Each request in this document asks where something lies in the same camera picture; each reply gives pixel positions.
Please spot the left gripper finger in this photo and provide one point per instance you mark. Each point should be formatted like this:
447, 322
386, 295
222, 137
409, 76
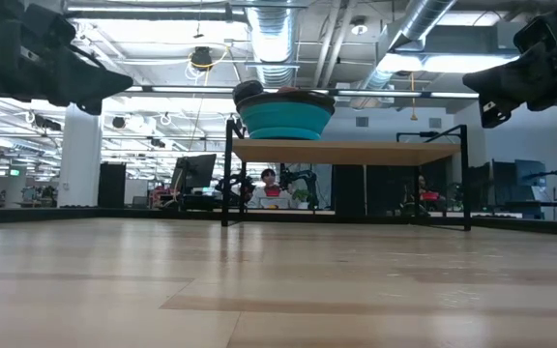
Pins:
90, 107
90, 77

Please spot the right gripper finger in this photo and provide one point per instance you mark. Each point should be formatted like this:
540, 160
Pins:
496, 113
506, 77

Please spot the blue background monitor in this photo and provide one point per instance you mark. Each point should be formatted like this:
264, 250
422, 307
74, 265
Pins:
530, 174

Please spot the tall black cabinet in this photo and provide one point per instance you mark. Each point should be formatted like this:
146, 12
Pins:
112, 186

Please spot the person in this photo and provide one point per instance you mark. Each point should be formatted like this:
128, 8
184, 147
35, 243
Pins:
271, 193
426, 193

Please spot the dark background monitor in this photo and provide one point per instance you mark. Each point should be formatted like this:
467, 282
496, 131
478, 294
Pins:
196, 171

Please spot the blue grey collapsible bowl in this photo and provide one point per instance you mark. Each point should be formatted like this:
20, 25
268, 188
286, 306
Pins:
283, 121

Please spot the small green potted plant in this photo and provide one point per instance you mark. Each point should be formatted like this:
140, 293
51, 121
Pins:
301, 195

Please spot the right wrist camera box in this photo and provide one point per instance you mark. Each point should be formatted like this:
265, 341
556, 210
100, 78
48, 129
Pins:
535, 35

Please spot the black overhead camera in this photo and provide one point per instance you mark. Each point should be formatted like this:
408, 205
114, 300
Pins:
201, 58

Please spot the wooden table with black frame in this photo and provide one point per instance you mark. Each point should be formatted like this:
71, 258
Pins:
356, 153

